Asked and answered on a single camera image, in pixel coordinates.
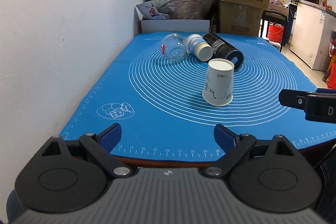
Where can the white cardboard box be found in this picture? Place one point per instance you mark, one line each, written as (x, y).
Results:
(153, 21)

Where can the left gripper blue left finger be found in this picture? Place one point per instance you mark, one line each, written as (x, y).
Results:
(99, 147)

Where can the lower brown cardboard box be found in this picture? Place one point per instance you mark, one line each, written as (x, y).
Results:
(239, 19)

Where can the blue silicone mat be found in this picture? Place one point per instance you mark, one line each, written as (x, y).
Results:
(163, 115)

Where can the clear glass cup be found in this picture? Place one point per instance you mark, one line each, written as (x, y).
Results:
(173, 47)

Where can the black folding chair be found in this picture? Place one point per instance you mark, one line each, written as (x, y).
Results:
(268, 17)

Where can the white chest freezer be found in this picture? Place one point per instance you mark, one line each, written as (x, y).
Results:
(311, 36)

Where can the black cylindrical cup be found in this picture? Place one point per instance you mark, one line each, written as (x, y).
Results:
(224, 50)

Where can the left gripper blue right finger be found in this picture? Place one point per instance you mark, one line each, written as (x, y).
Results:
(236, 149)

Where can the red bucket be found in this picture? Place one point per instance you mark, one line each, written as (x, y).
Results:
(275, 32)

